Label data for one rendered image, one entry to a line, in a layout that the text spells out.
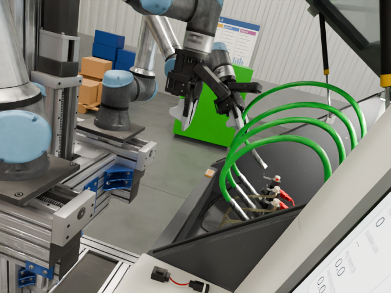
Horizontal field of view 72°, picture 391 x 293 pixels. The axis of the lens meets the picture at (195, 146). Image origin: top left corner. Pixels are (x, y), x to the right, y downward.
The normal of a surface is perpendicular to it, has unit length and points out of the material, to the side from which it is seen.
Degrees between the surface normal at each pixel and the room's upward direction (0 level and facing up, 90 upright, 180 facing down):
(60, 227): 90
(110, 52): 90
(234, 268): 90
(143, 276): 0
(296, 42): 90
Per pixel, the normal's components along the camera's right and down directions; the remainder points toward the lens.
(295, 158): -0.29, 0.27
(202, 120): -0.08, 0.33
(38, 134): 0.49, 0.53
